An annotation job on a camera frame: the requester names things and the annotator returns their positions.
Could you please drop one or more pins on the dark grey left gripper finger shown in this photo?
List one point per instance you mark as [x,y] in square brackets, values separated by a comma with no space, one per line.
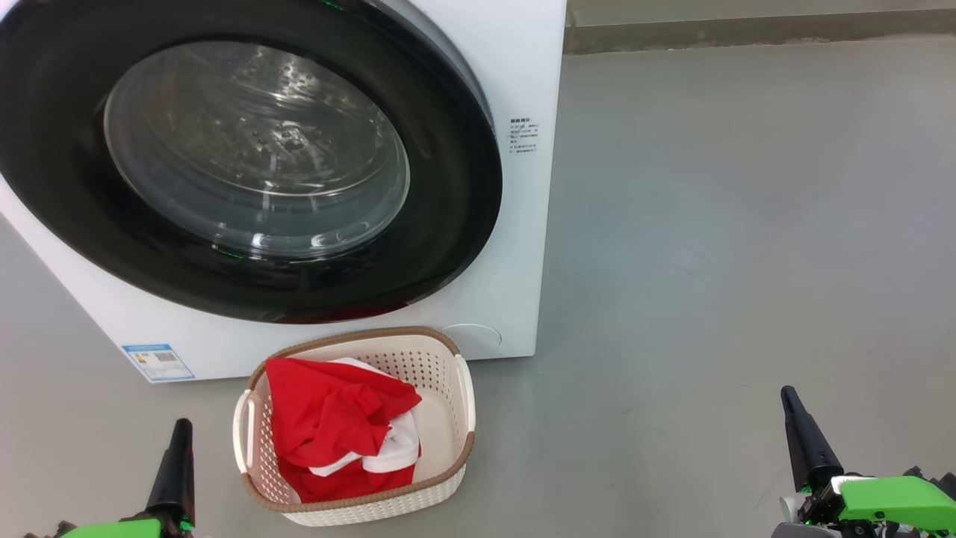
[175,486]

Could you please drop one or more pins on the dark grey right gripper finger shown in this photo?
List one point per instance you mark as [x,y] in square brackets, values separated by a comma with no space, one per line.
[810,456]

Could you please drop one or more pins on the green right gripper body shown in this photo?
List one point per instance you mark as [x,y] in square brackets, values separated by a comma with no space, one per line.
[889,501]

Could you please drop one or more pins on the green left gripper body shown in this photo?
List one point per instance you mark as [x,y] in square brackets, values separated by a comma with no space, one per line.
[112,529]

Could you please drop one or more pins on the red and white garment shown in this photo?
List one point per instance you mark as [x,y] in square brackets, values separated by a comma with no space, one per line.
[328,418]

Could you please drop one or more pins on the round dark glass washer door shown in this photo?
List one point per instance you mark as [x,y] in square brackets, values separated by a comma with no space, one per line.
[448,187]

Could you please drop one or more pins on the cream perforated laundry basket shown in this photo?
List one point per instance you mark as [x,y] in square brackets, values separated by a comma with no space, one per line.
[441,418]

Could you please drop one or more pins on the white front-load washing machine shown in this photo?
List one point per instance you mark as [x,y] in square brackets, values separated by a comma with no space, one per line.
[515,261]

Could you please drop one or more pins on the blue energy label sticker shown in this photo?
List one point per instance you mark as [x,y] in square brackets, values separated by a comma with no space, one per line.
[158,363]

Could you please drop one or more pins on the round white filter cover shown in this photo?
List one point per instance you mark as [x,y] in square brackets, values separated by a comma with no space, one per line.
[470,338]

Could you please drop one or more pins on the printed black text label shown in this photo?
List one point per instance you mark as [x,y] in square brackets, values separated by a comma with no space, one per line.
[523,134]

